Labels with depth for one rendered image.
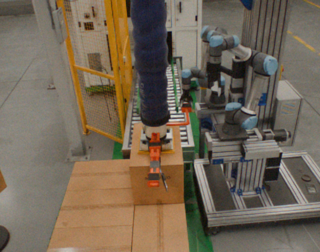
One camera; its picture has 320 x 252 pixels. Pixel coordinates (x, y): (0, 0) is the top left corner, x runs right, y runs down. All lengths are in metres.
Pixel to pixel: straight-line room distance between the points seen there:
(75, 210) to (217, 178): 1.45
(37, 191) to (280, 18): 2.94
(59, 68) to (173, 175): 1.81
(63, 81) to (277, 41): 2.22
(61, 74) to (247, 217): 2.35
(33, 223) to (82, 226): 1.02
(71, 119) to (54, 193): 0.85
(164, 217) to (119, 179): 0.60
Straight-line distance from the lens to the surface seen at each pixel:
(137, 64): 2.27
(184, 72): 2.63
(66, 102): 3.80
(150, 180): 2.05
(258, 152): 2.58
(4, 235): 3.53
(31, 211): 3.69
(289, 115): 2.82
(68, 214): 2.74
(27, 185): 4.02
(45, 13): 3.48
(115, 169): 3.04
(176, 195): 2.61
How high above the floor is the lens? 2.48
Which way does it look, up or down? 33 degrees down
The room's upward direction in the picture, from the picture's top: 3 degrees counter-clockwise
